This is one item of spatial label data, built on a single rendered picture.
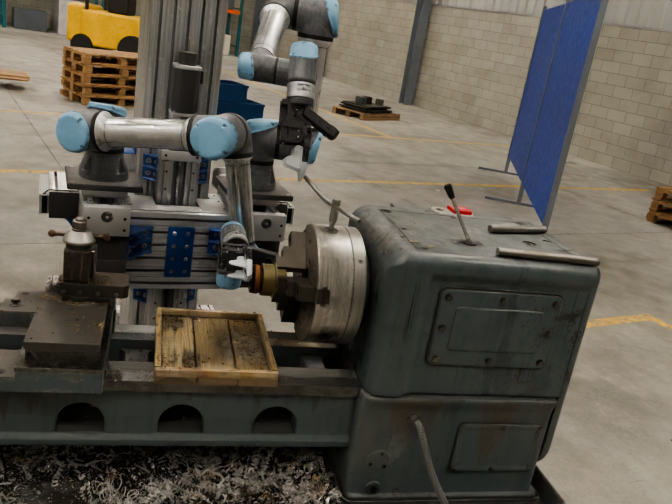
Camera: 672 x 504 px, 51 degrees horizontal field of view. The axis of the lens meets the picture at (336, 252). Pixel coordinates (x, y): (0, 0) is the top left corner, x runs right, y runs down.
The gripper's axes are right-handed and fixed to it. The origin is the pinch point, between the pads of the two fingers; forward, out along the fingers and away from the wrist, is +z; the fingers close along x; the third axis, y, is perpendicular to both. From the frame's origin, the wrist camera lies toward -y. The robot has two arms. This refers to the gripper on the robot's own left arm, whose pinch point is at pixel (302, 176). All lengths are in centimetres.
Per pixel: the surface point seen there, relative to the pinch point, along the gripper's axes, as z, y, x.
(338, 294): 30.0, -8.1, 15.7
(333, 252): 19.7, -6.5, 13.6
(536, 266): 19, -56, 25
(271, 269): 25.1, 6.9, 3.3
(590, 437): 97, -181, -123
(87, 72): -231, 140, -868
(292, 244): 18.1, 1.0, -1.1
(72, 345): 45, 53, 14
